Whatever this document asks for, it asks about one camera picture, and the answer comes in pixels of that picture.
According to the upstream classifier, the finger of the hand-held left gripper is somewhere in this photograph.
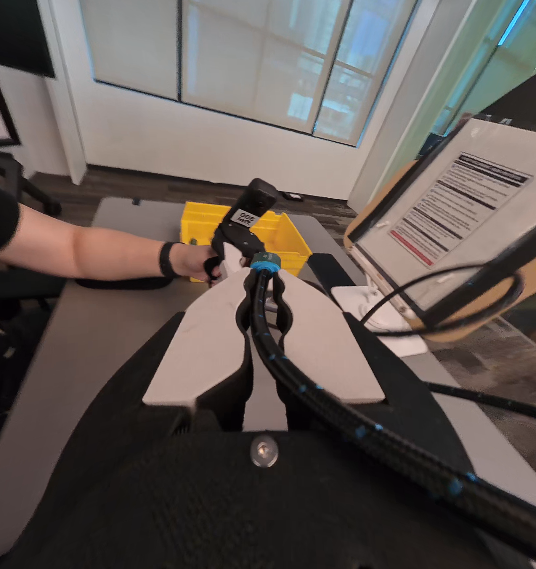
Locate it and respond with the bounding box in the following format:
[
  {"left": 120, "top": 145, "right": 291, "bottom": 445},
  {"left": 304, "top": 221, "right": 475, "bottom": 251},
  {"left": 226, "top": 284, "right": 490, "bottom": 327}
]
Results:
[{"left": 218, "top": 241, "right": 252, "bottom": 285}]

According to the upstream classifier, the printed instruction sheet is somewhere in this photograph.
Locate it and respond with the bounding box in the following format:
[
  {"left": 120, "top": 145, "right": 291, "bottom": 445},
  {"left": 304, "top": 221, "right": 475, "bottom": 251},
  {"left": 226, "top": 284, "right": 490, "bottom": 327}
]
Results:
[{"left": 389, "top": 152, "right": 533, "bottom": 267}]

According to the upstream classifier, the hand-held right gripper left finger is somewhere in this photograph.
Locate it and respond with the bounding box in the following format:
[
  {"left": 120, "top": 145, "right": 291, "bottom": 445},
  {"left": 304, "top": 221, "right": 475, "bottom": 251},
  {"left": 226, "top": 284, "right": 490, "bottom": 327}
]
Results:
[{"left": 142, "top": 268, "right": 257, "bottom": 432}]

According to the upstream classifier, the person's left hand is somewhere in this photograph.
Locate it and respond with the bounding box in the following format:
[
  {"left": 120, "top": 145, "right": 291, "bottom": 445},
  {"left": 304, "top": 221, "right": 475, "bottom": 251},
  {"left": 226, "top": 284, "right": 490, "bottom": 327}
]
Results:
[{"left": 178, "top": 244, "right": 220, "bottom": 287}]

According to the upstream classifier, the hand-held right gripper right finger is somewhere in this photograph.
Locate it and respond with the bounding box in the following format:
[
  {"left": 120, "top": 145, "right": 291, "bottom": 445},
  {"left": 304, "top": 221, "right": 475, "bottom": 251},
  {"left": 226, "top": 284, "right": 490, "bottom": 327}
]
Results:
[{"left": 272, "top": 269, "right": 386, "bottom": 430}]

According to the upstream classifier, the black wristband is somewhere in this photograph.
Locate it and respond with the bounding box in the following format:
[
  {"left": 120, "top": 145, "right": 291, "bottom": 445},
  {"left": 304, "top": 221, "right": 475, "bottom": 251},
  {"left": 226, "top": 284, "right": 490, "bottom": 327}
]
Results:
[{"left": 159, "top": 242, "right": 184, "bottom": 278}]

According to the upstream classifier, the black wall screen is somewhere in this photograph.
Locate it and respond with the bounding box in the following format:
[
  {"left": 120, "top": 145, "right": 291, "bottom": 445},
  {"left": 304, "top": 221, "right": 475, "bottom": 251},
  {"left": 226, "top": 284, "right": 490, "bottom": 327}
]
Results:
[{"left": 0, "top": 0, "right": 55, "bottom": 78}]

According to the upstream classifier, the large window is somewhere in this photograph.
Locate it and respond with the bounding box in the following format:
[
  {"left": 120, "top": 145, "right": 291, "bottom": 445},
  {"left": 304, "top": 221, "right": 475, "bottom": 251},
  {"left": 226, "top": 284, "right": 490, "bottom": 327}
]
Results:
[{"left": 79, "top": 0, "right": 417, "bottom": 147}]

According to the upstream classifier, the white display with black frame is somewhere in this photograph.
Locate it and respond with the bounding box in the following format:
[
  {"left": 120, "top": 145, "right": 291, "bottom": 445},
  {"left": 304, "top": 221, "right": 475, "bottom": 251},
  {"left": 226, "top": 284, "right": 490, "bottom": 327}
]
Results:
[{"left": 346, "top": 116, "right": 536, "bottom": 318}]

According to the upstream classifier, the person's left forearm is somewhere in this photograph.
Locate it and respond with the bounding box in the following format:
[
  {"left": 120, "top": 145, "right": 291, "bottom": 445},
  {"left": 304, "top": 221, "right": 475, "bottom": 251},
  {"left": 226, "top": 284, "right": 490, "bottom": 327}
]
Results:
[{"left": 0, "top": 202, "right": 182, "bottom": 282}]

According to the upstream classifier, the yellow plastic bin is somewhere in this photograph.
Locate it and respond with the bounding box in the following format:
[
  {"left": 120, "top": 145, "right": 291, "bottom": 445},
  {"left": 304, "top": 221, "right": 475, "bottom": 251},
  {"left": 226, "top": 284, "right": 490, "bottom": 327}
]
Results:
[{"left": 179, "top": 201, "right": 313, "bottom": 283}]

